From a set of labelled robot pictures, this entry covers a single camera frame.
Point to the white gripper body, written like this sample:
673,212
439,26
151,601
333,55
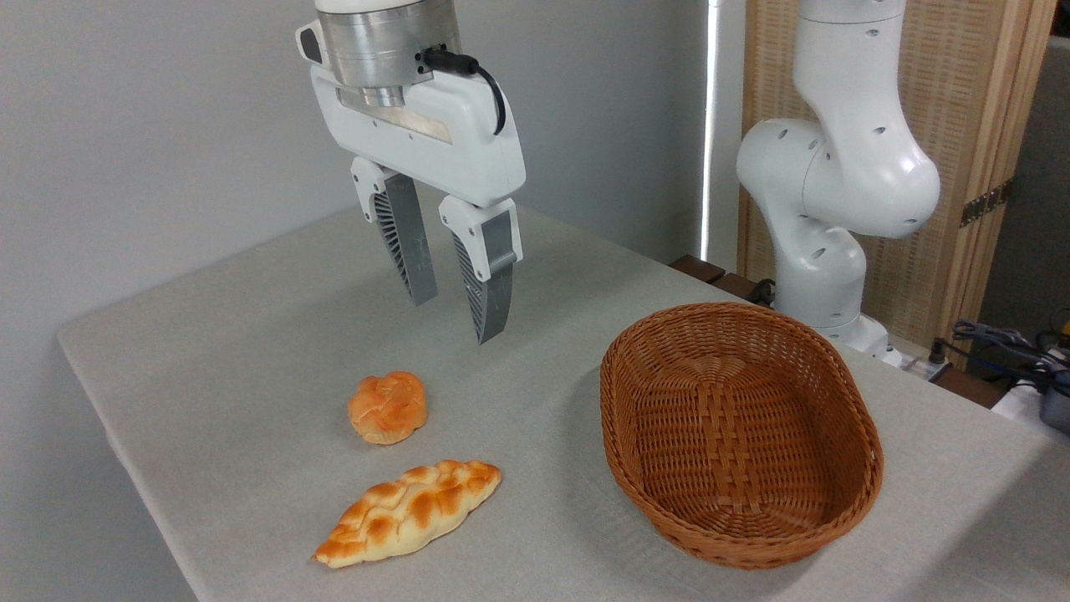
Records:
435,146

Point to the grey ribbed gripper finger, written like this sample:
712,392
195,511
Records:
411,242
493,284

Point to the round knotted bread roll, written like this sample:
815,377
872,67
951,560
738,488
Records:
386,408

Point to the brown oval wicker basket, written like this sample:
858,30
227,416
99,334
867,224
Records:
669,401

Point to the long braided bread loaf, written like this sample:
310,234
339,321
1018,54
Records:
410,510

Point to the grey tablecloth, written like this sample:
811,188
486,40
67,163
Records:
251,334

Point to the white vertical light strip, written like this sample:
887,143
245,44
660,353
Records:
710,125

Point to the white power strip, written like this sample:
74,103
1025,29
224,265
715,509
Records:
919,368

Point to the metal screen hinge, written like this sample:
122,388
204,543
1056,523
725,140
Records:
986,203

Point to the bamboo folding screen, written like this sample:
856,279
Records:
961,84

